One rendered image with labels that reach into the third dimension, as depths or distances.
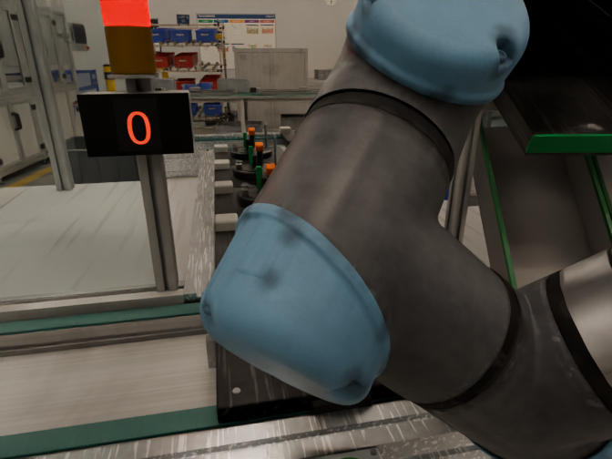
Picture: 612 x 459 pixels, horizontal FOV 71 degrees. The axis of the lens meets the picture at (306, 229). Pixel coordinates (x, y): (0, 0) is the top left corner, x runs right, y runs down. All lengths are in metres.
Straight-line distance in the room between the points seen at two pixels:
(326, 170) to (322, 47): 10.87
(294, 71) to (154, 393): 7.39
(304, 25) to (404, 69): 10.84
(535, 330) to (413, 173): 0.09
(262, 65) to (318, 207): 7.65
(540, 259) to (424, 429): 0.26
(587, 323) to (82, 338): 0.59
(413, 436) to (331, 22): 10.79
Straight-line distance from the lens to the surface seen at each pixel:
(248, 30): 11.02
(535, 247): 0.60
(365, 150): 0.17
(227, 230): 0.83
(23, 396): 0.62
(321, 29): 11.03
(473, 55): 0.19
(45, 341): 0.69
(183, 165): 1.66
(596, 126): 0.57
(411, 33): 0.18
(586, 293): 0.22
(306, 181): 0.16
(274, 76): 7.79
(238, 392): 0.46
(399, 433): 0.44
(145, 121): 0.55
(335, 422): 0.45
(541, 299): 0.22
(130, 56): 0.55
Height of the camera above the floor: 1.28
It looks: 22 degrees down
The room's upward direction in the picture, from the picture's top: straight up
